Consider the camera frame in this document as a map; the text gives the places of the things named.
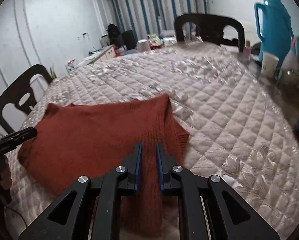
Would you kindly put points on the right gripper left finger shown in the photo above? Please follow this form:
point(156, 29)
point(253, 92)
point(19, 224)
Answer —
point(90, 207)

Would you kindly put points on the rust red knit sweater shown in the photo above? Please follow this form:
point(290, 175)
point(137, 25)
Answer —
point(80, 140)

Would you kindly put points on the green plant leaves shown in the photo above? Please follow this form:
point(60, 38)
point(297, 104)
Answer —
point(52, 73)

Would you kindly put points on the blue thermos jug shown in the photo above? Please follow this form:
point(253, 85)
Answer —
point(274, 28)

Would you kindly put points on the glass teapot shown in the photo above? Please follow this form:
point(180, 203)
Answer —
point(289, 83)

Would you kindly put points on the small pink perfume bottle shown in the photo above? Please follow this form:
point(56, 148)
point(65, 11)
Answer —
point(247, 50)

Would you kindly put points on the black backpack left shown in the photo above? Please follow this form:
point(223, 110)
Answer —
point(115, 36)

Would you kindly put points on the black chair far side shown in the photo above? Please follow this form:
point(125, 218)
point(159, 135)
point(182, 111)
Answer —
point(211, 29)

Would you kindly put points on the white paper cup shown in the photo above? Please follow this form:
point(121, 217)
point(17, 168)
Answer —
point(269, 64)

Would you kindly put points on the black speaker box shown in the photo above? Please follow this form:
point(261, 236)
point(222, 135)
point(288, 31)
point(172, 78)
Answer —
point(129, 40)

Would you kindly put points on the black chair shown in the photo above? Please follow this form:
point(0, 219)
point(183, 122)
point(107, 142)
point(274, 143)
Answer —
point(211, 29)
point(21, 94)

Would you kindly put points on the pink bucket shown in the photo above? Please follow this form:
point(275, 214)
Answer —
point(143, 45)

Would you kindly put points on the striped blue white curtains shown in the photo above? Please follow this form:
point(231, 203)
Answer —
point(144, 17)

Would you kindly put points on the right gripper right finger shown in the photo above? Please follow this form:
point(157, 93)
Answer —
point(209, 208)

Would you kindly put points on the black chair left side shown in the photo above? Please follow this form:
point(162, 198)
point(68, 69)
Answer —
point(21, 94)

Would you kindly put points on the person left hand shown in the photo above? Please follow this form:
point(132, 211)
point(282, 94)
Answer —
point(5, 181)

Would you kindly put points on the white low cabinet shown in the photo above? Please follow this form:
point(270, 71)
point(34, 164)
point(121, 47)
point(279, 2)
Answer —
point(103, 54)

